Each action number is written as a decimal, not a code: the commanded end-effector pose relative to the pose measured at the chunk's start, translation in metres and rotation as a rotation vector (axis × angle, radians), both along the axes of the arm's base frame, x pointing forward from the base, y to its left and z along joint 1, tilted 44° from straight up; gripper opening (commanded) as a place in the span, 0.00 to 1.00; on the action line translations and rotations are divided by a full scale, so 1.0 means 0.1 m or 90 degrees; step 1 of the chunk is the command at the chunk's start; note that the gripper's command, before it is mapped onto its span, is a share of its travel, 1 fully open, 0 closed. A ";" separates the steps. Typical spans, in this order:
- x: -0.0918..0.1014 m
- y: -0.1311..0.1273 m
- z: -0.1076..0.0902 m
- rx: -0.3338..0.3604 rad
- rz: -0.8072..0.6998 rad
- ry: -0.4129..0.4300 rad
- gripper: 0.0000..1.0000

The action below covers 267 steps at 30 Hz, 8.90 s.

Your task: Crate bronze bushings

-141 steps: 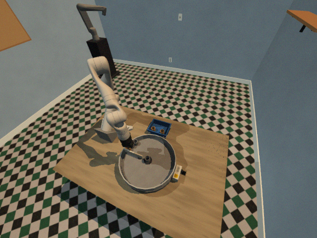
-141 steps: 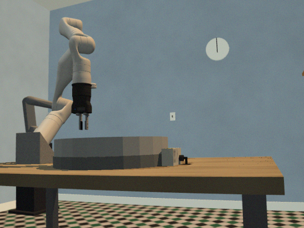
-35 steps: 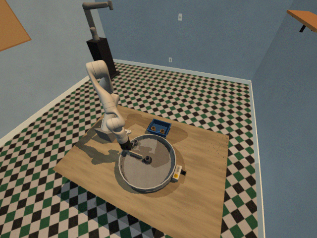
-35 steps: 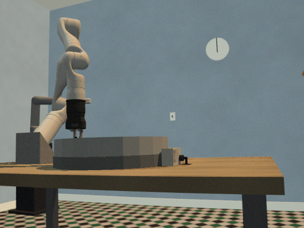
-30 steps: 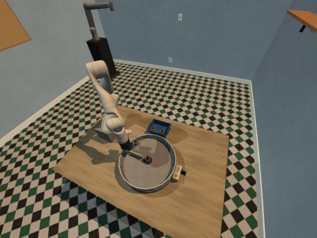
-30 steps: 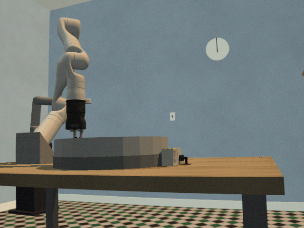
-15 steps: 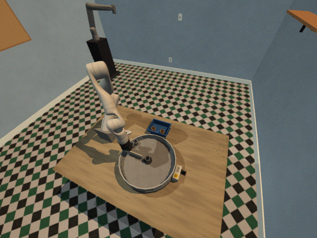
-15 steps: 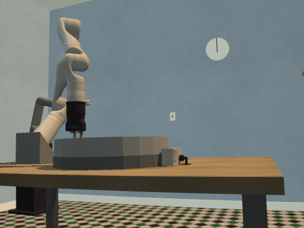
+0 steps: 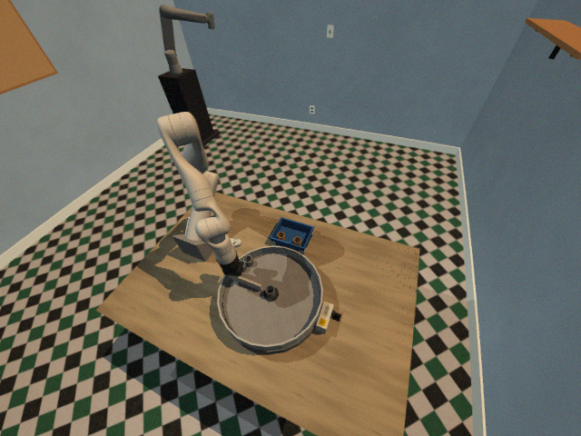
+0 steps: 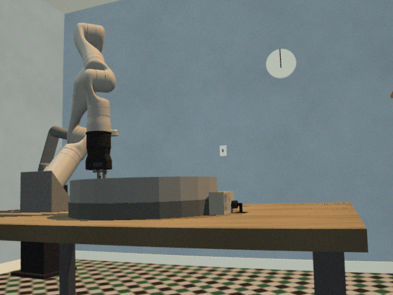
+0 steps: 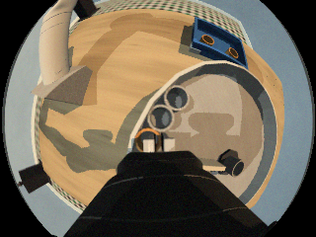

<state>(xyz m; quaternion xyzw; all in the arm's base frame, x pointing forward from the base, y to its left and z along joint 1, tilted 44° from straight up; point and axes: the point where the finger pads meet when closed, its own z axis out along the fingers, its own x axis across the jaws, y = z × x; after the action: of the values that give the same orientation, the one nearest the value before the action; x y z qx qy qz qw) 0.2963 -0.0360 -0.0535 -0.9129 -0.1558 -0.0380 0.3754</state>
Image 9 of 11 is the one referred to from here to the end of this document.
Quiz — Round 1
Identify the blue tray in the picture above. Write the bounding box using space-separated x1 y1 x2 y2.
270 217 314 254

